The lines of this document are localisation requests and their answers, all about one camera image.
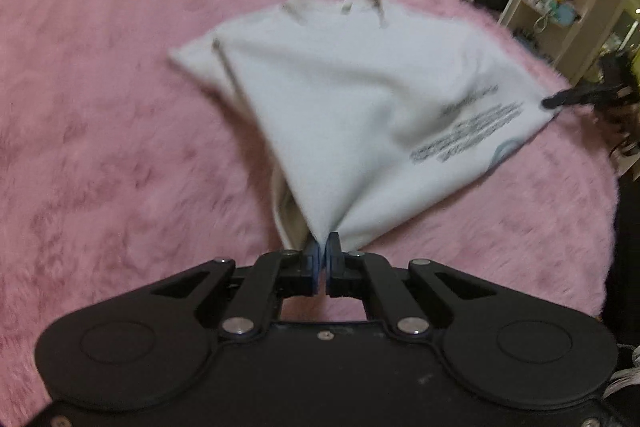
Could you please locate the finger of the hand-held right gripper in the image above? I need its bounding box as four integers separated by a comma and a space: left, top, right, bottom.
541, 86, 622, 110

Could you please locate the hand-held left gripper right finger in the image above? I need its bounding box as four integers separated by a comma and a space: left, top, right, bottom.
325, 232, 497, 338

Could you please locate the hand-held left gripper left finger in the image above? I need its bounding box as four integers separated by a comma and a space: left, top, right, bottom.
150, 243, 324, 341

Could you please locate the white long-sleeve sweatshirt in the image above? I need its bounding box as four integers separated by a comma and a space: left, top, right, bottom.
167, 0, 564, 254

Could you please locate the person's dark clothing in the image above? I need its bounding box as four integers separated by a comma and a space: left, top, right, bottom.
602, 177, 640, 345

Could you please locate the pink fluffy blanket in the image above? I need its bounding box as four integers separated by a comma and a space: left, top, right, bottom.
0, 0, 622, 419

